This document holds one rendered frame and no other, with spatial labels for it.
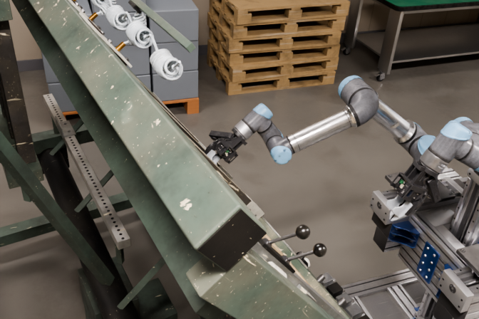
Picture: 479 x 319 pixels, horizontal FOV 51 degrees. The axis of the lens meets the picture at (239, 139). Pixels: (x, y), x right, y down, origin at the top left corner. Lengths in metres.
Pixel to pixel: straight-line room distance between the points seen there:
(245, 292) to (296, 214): 2.79
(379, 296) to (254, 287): 2.12
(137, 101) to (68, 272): 2.36
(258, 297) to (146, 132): 0.38
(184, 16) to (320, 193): 1.85
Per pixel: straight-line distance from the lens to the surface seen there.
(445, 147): 1.59
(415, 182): 1.62
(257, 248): 1.31
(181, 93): 4.69
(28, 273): 3.42
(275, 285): 0.98
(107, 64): 1.26
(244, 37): 4.95
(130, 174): 1.31
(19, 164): 1.80
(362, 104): 2.02
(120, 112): 1.11
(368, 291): 3.01
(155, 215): 1.19
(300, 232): 1.31
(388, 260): 3.55
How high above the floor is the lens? 2.41
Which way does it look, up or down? 33 degrees down
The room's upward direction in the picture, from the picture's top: 4 degrees clockwise
